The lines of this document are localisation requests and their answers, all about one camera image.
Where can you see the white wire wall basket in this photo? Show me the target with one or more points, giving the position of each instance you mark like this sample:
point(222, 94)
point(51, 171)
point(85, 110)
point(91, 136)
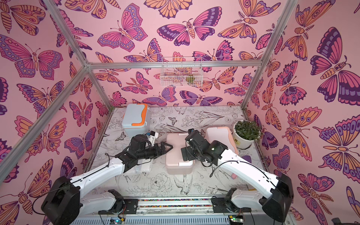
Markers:
point(175, 69)

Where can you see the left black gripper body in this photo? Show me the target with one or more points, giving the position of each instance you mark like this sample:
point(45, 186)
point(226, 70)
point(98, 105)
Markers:
point(148, 153)

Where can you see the white pink medicine chest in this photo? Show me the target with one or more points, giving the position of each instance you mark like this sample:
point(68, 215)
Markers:
point(223, 135)

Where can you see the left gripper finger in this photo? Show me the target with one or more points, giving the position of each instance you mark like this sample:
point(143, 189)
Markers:
point(164, 151)
point(164, 145)

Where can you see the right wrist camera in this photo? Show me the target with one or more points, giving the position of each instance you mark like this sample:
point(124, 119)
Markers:
point(191, 132)

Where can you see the blue orange first aid box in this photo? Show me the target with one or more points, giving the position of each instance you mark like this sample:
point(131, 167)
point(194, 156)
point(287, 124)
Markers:
point(136, 120)

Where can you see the potted green plant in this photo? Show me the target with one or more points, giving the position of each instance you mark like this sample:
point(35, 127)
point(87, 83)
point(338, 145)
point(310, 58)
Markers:
point(245, 133)

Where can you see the beige pink first aid box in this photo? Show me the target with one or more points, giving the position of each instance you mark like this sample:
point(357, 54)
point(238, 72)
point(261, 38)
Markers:
point(175, 164)

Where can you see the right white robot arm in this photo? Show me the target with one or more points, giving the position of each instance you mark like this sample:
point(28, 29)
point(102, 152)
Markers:
point(273, 194)

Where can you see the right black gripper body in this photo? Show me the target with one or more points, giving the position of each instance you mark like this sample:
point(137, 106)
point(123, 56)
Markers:
point(188, 148)

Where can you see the green toy in basket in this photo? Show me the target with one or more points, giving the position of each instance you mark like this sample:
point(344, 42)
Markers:
point(190, 80)

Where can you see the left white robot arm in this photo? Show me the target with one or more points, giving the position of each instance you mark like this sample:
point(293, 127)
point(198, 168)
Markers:
point(67, 198)

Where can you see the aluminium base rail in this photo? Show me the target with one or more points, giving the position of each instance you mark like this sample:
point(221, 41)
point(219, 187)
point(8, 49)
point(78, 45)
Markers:
point(177, 211)

